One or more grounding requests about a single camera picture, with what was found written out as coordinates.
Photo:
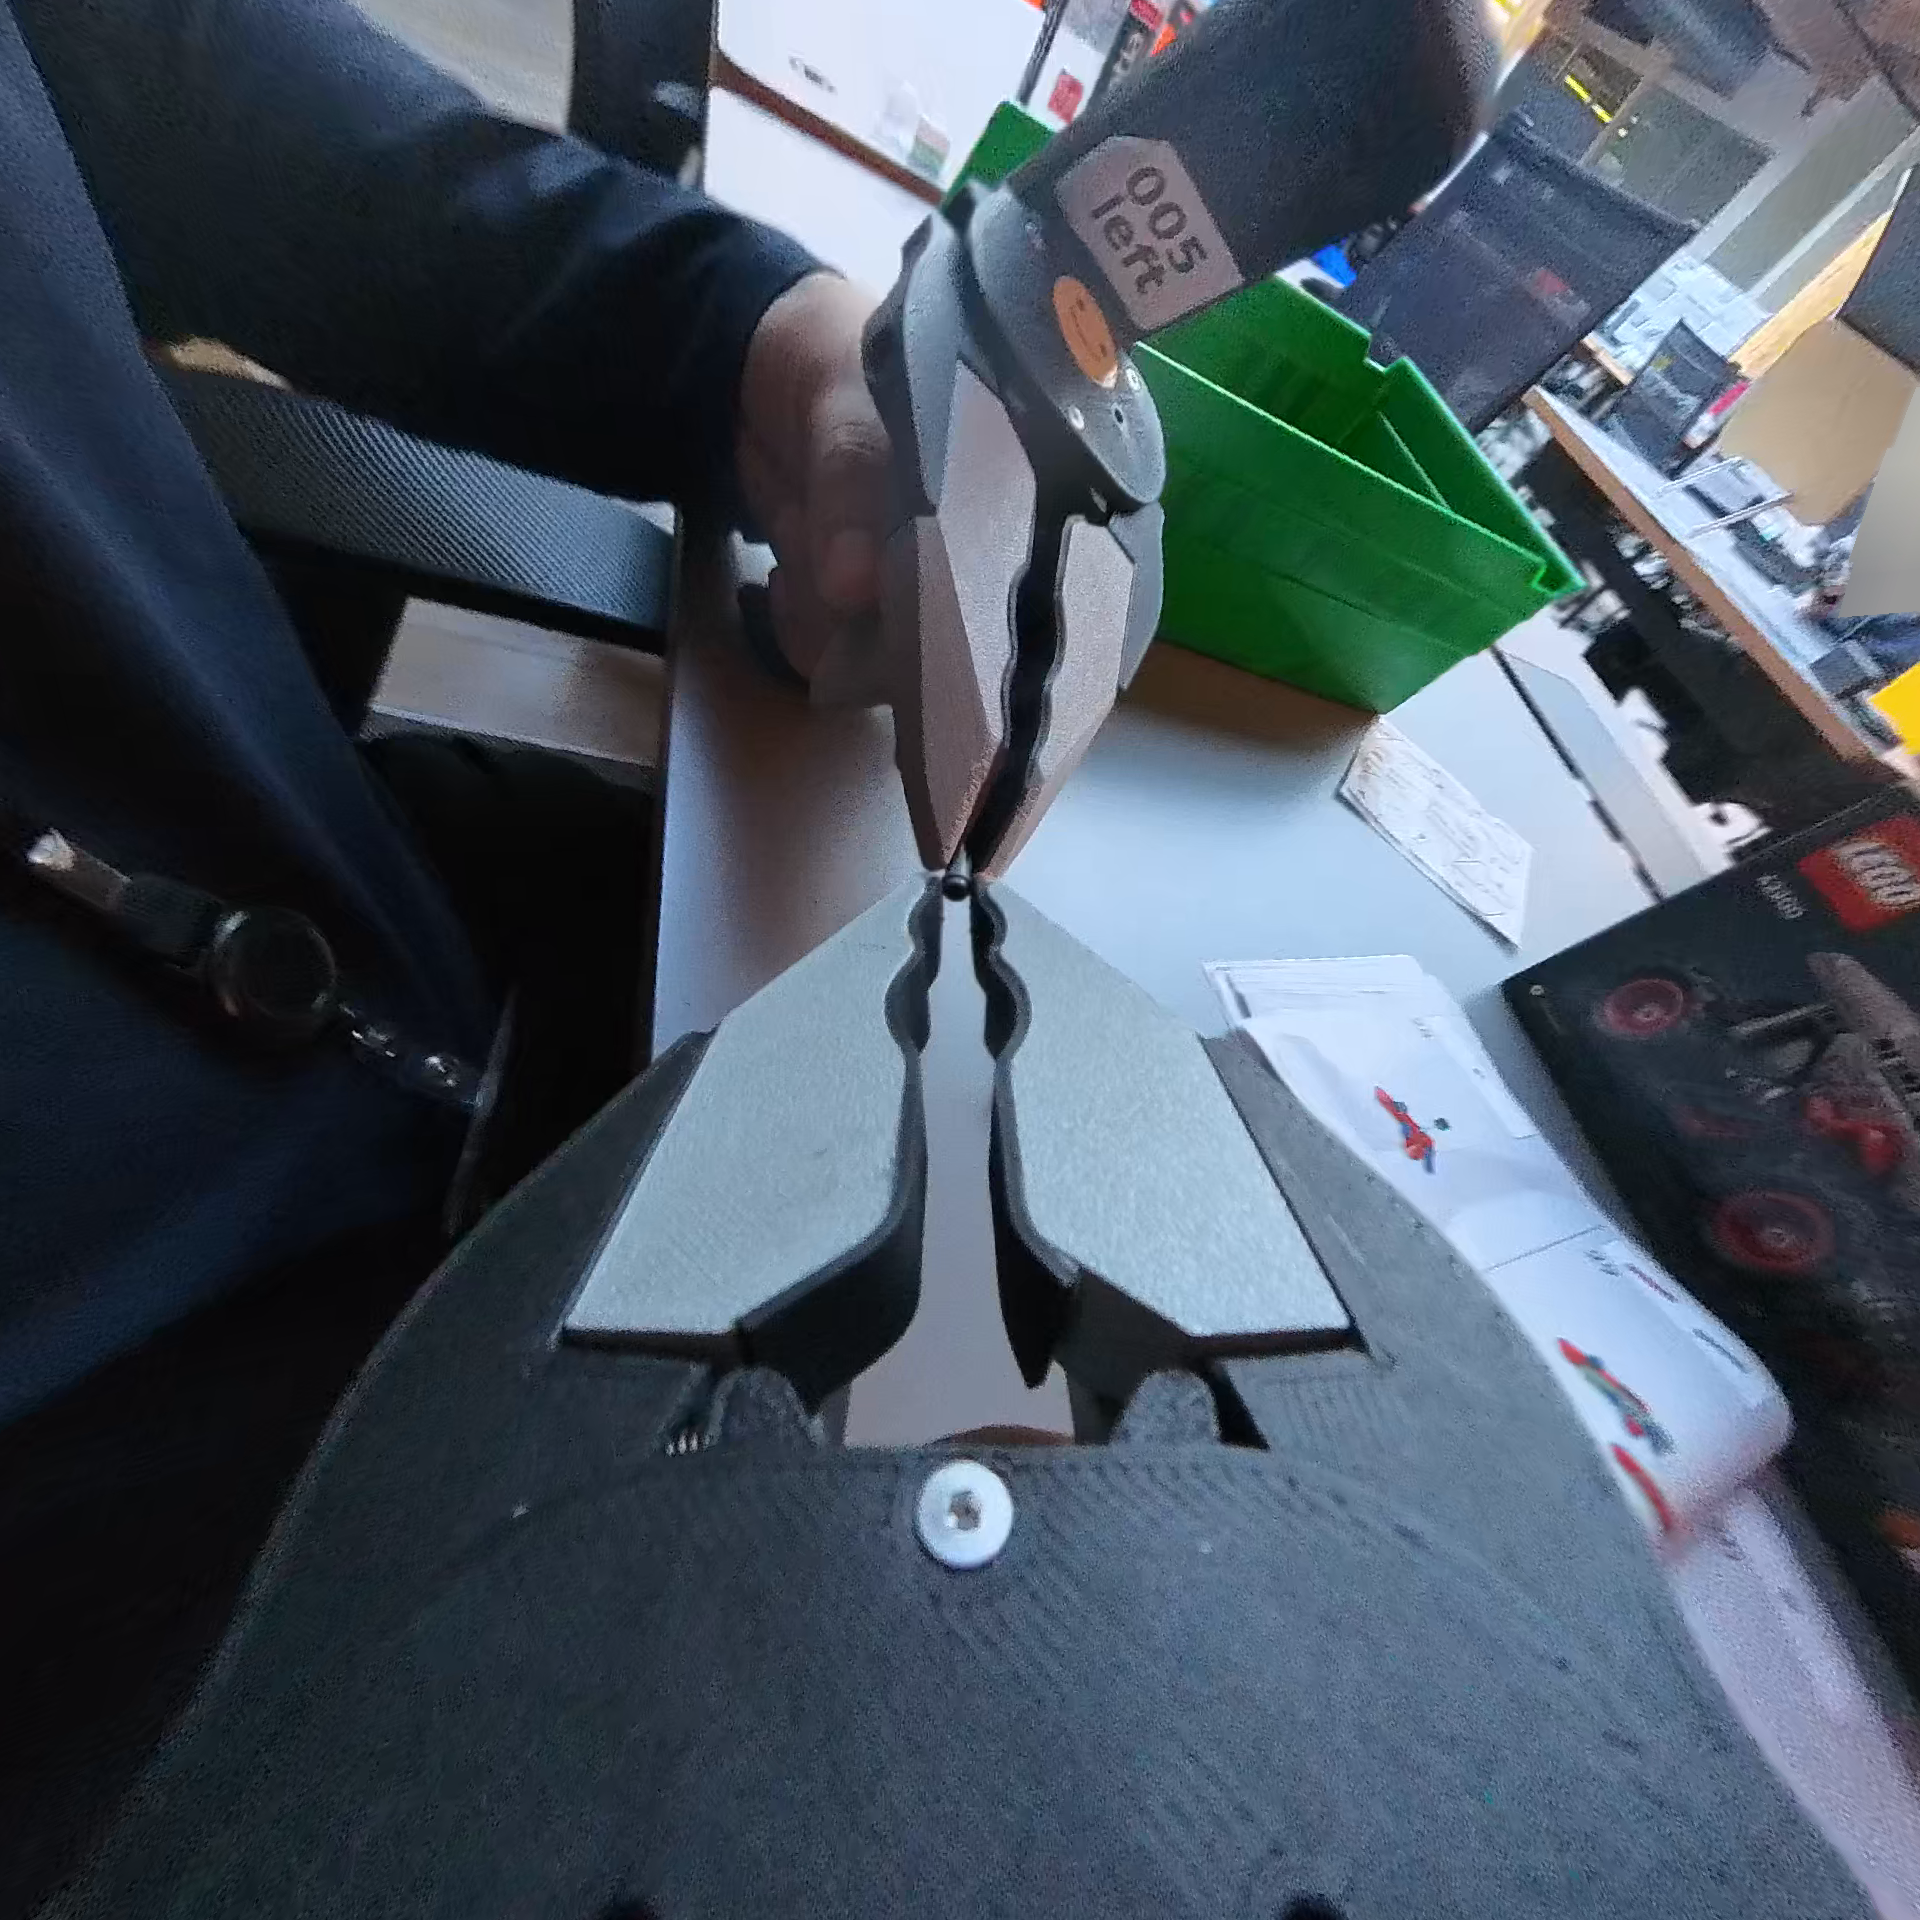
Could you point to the black lego set box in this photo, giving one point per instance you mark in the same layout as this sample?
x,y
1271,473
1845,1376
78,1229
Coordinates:
x,y
1787,1141

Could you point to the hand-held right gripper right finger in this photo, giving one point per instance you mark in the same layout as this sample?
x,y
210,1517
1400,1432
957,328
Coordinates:
x,y
1155,1171

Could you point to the person's dark navy torso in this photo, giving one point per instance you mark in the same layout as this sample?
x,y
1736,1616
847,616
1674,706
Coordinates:
x,y
149,675

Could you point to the wooden background desk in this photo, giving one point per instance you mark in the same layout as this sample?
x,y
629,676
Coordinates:
x,y
1695,523

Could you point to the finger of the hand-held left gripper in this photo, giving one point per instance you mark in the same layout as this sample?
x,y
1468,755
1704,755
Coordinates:
x,y
1095,616
960,661

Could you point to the open lego instruction booklet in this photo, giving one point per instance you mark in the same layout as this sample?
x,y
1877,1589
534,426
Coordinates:
x,y
1516,1213

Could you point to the white sticker sheet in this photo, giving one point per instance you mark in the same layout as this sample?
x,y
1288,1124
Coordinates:
x,y
1442,833

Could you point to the person's left forearm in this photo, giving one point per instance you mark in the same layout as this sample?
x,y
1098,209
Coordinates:
x,y
451,225

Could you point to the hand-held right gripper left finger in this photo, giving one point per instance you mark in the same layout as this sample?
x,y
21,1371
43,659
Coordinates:
x,y
781,1171

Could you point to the green plastic bin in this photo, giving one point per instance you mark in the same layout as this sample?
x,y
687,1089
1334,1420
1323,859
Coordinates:
x,y
1320,523

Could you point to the black badge reel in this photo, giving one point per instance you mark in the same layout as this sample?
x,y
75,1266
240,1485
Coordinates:
x,y
270,966

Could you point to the brown cardboard box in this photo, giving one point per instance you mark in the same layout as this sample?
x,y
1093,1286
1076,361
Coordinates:
x,y
1816,405

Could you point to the black office chair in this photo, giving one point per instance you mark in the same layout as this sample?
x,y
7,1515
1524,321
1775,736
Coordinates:
x,y
451,494

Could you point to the person's left hand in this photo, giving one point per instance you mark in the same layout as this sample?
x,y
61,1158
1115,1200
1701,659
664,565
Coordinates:
x,y
810,464

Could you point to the grey flat device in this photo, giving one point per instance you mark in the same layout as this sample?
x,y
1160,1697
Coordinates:
x,y
1606,763

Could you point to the black monitor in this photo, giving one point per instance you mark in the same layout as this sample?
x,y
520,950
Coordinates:
x,y
1501,269

